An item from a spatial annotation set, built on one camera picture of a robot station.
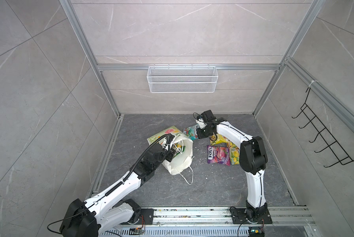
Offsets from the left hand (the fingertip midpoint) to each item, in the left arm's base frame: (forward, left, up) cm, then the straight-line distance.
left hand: (172, 139), depth 78 cm
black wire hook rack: (-17, -70, +11) cm, 73 cm away
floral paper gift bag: (-5, -4, -19) cm, 20 cm away
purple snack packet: (0, -29, -18) cm, 34 cm away
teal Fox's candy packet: (+17, -13, -16) cm, 26 cm away
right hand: (+15, -18, -15) cm, 27 cm away
